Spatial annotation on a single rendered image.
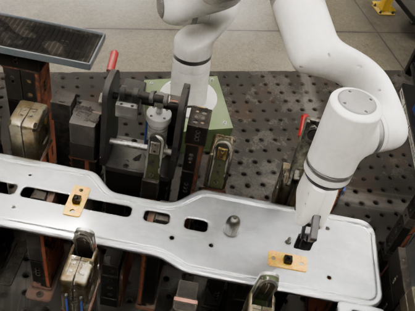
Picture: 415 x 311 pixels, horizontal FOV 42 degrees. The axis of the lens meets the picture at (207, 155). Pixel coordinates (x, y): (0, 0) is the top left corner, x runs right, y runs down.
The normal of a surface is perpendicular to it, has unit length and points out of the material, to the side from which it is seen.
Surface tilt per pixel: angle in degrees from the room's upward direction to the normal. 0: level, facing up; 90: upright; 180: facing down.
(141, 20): 0
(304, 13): 39
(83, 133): 90
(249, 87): 0
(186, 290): 0
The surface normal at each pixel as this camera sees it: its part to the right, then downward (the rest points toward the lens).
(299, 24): -0.48, -0.12
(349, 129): -0.29, 0.65
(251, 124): 0.14, -0.70
